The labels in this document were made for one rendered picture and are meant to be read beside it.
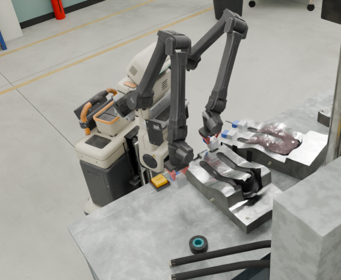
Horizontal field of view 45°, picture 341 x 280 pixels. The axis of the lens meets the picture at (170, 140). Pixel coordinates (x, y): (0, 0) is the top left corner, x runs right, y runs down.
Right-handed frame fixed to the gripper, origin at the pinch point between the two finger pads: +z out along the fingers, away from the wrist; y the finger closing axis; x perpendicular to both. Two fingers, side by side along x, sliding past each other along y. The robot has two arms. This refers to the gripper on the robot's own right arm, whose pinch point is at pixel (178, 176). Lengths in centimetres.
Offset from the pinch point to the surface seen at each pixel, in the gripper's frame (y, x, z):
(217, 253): -9.4, -40.4, 7.2
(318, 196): -5, -79, -53
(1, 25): 25, 508, 81
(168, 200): -5.1, 3.3, 15.4
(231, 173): 23.8, -9.9, 5.5
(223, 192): 10.4, -20.3, 1.4
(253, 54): 239, 208, 98
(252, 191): 24.5, -23.6, 7.6
